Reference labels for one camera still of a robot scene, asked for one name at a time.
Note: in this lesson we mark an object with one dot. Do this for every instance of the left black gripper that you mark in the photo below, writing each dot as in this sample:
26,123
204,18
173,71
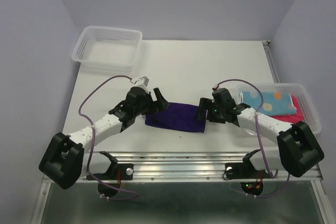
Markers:
161,104

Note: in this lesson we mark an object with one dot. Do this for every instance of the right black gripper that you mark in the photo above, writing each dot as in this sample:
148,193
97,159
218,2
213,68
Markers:
203,104

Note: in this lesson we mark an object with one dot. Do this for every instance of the purple towel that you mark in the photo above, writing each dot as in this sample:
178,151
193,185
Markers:
178,117

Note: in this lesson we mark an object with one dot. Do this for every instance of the light blue towel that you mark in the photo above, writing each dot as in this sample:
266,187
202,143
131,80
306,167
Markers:
275,103

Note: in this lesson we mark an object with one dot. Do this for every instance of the pink towel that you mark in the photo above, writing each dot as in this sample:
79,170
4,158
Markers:
294,118

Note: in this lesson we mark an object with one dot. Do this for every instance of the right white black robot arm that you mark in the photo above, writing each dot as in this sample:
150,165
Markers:
297,148

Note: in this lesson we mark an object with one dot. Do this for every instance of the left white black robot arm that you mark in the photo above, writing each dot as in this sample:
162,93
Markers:
62,161

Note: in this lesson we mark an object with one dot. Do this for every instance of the white source basket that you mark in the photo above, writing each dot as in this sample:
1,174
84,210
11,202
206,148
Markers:
108,48

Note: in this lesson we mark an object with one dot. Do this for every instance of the white target basket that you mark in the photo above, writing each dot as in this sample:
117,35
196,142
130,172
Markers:
305,103

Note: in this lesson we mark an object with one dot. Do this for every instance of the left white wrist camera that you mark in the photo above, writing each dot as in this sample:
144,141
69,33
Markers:
140,81

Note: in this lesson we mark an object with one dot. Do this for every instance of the aluminium mounting rail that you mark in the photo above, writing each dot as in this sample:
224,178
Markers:
170,167

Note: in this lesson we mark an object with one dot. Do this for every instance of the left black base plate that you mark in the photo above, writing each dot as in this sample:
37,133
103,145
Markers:
119,171

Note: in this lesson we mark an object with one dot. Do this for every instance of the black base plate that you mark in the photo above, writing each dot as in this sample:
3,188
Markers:
242,171
119,171

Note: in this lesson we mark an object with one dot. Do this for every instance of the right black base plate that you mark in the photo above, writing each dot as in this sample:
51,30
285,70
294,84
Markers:
242,171

